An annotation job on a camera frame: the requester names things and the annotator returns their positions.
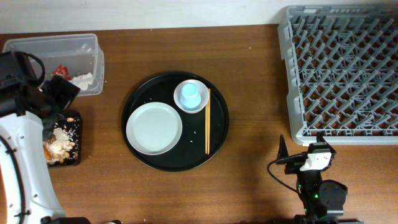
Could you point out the grey round plate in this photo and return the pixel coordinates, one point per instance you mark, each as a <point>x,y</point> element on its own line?
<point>154,128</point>

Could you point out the white tissue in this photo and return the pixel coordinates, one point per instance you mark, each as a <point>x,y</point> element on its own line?
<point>83,81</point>

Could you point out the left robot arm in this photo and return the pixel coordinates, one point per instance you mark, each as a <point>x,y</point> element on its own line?
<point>30,105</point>

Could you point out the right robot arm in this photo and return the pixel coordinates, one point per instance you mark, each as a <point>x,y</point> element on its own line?
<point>322,200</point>

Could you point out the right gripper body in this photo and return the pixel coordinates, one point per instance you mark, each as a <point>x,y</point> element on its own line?
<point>294,166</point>

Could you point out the grey dishwasher rack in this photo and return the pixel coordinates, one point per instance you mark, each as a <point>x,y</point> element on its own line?
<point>341,64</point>

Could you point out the orange carrot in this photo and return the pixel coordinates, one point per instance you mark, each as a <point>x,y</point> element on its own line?
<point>47,154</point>

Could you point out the round black serving tray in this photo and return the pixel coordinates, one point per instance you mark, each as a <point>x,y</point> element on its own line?
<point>189,152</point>

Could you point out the light blue cup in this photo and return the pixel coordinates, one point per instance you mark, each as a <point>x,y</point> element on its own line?
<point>190,97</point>

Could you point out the wooden chopstick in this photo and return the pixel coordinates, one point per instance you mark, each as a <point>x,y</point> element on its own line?
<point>206,129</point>
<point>209,101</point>

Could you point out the black rectangular waste tray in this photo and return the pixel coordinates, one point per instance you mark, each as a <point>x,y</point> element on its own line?
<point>66,114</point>

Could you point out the clear plastic bin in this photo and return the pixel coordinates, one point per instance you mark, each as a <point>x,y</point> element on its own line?
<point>80,53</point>

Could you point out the pink bowl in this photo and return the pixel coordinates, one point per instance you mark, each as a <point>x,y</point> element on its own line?
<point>203,90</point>

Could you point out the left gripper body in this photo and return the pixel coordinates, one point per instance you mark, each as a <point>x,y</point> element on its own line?
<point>59,96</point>

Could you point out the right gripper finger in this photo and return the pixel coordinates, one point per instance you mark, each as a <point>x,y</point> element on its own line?
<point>320,138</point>
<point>282,152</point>

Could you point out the red snack wrapper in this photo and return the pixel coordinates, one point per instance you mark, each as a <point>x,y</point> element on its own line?
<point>62,71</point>

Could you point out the rice and peanut shell scraps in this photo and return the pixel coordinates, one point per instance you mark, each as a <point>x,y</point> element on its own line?
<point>63,143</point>

